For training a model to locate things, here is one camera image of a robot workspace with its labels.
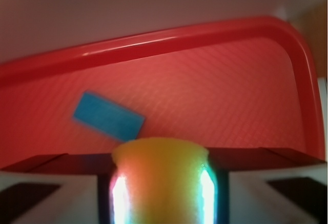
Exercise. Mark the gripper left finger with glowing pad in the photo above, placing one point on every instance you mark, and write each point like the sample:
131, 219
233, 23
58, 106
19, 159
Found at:
58, 188

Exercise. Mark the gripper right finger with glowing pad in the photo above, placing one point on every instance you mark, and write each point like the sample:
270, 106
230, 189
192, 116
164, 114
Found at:
268, 185

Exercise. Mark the yellow green sponge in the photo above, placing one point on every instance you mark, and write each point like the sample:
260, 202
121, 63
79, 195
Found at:
163, 180

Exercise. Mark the blue rectangular block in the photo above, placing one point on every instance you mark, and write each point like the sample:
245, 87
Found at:
108, 117

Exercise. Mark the red plastic tray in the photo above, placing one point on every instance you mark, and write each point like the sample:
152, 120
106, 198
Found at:
243, 83

